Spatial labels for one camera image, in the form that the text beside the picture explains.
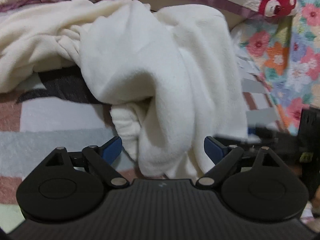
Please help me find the colourful floral quilt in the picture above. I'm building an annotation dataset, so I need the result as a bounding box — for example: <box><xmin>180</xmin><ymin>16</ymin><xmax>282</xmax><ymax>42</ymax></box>
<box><xmin>234</xmin><ymin>0</ymin><xmax>319</xmax><ymax>134</ymax></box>

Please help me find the dark grey garment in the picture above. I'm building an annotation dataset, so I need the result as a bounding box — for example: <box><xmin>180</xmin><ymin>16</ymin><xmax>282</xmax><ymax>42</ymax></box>
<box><xmin>16</xmin><ymin>65</ymin><xmax>101</xmax><ymax>104</ymax></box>

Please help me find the white fleece sweater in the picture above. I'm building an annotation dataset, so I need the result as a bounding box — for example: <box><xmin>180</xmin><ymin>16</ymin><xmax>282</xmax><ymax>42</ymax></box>
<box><xmin>1</xmin><ymin>0</ymin><xmax>247</xmax><ymax>178</ymax></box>

